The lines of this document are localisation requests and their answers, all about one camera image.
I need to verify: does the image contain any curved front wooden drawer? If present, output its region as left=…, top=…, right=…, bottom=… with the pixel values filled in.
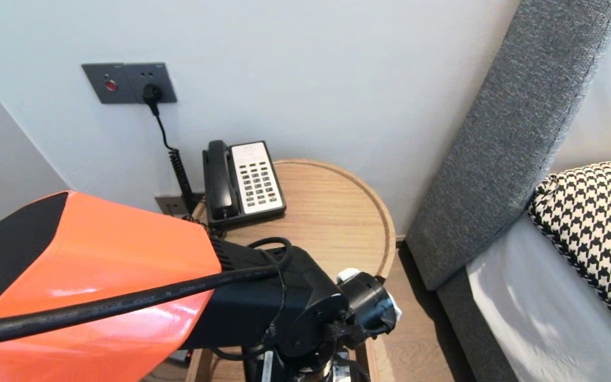
left=186, top=340, right=381, bottom=382

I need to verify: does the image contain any round wooden bedside table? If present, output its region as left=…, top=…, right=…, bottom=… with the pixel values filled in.
left=191, top=158, right=396, bottom=282

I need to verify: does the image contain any grey fabric bed base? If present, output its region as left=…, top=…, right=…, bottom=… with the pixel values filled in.
left=437, top=268, right=513, bottom=382

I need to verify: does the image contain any black telephone base white keypad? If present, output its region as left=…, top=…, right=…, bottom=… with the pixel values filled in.
left=203, top=140, right=287, bottom=226

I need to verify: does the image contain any black telephone handset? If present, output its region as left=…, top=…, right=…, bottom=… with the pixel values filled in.
left=207, top=140, right=240, bottom=221

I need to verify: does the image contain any white bed sheet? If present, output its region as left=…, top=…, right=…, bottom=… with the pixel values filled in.
left=466, top=212, right=611, bottom=382

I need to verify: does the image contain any grey fabric headboard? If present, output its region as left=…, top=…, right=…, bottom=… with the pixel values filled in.
left=405, top=0, right=611, bottom=292

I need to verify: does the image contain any black power plug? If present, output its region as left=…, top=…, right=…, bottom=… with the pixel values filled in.
left=142, top=84, right=164, bottom=116

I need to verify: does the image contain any black white houndstooth pillow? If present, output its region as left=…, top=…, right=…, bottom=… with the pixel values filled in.
left=528, top=157, right=611, bottom=361

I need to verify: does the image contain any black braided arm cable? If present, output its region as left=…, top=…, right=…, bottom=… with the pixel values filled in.
left=321, top=323, right=386, bottom=343

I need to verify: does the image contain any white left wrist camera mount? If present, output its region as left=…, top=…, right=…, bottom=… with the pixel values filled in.
left=336, top=268, right=403, bottom=322

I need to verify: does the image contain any black coiled telephone cord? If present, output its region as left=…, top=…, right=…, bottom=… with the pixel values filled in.
left=184, top=212, right=228, bottom=238

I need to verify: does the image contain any black smooth arm cable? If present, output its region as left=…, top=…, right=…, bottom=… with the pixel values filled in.
left=0, top=237, right=293, bottom=348

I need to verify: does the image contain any beige low wall plate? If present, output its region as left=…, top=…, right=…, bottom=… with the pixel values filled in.
left=155, top=195, right=190, bottom=216

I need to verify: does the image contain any black coiled power cable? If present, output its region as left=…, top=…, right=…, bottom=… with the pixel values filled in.
left=152, top=103, right=204, bottom=213

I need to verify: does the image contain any dark grey wall socket panel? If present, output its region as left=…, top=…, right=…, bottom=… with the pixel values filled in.
left=82, top=63, right=178, bottom=105

